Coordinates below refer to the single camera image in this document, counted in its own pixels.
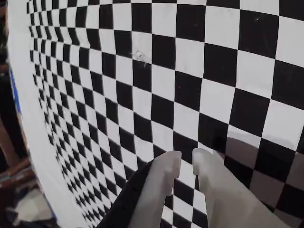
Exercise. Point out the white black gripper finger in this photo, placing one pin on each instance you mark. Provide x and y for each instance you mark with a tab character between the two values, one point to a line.
156	185

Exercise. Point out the black white checkered mat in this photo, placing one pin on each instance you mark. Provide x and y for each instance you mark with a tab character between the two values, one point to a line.
213	71

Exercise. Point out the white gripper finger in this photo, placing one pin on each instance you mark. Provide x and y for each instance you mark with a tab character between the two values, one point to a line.
221	194

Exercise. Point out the brown wooden chair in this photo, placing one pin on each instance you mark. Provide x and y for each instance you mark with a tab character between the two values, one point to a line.
10	147

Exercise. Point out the blue tape strip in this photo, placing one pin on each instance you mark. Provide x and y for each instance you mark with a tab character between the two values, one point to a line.
14	90

